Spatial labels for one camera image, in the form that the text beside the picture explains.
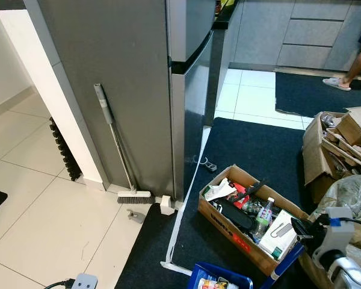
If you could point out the grey fridge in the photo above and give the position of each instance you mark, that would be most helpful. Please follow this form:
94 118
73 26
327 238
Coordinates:
132 72

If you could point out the cardboard box of scraps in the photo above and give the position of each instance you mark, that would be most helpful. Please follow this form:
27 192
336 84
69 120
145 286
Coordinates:
316 156

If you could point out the grey clip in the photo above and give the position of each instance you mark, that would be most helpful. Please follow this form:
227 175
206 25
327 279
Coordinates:
136 215
206 164

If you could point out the large dark floor mat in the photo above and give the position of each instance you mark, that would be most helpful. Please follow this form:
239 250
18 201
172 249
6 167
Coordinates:
253 144

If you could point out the black fridge rear grille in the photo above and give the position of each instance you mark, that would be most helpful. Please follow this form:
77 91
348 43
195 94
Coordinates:
66 150

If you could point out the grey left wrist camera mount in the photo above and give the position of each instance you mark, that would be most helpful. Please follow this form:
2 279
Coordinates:
85 282

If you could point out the white product box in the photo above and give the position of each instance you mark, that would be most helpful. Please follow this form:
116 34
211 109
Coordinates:
278 239

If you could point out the small white box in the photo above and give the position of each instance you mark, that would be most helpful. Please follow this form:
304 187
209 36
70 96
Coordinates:
166 206

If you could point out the olive green sack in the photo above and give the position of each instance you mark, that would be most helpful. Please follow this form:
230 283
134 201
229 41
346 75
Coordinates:
349 195

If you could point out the small brown cardboard box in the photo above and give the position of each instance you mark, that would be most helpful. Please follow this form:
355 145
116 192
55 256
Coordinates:
356 126

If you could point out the dark kitchen mat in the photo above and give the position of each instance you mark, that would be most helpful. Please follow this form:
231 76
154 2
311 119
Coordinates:
307 96

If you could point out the red and black tool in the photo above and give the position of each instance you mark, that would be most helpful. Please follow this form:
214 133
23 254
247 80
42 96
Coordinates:
239 195

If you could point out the open brown cardboard box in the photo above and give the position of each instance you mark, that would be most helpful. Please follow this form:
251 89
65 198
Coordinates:
228 232

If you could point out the yellow snack wrapper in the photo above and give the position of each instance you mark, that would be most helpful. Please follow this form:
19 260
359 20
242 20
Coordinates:
212 284

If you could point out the white crumpled bag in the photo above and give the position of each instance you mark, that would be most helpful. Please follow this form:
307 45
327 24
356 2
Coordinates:
219 191

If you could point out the person in black shorts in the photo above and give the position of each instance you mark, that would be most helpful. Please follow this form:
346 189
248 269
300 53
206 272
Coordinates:
358 66

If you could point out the grey kitchen cabinets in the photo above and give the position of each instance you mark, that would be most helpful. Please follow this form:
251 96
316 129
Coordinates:
313 30

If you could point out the clear plastic bottle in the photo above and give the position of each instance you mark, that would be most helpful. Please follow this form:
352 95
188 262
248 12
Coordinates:
263 217

